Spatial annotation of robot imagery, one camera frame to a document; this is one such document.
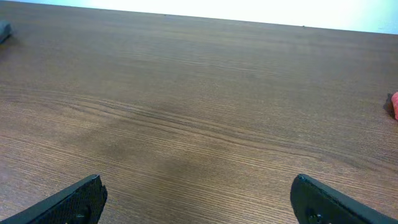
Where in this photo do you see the red crumpled garment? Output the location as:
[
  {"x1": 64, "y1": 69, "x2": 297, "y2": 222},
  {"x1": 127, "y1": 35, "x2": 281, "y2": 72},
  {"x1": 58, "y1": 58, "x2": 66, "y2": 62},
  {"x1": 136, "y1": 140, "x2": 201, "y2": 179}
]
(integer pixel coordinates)
[{"x1": 391, "y1": 92, "x2": 398, "y2": 120}]

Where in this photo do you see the grey folded garment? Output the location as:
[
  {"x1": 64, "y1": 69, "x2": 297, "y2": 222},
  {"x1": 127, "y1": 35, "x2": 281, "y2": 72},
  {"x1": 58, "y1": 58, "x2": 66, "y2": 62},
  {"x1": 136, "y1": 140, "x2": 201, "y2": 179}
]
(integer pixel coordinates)
[{"x1": 0, "y1": 20, "x2": 12, "y2": 43}]

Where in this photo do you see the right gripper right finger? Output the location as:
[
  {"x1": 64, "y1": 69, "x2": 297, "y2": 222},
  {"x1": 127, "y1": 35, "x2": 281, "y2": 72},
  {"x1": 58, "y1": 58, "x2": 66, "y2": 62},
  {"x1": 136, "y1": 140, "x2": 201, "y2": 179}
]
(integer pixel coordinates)
[{"x1": 290, "y1": 174, "x2": 397, "y2": 224}]

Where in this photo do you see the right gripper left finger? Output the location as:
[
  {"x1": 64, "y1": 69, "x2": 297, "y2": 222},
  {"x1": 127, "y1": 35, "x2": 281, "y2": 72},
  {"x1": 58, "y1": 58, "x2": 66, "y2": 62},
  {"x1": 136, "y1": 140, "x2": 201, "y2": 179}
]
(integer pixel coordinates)
[{"x1": 1, "y1": 174, "x2": 108, "y2": 224}]

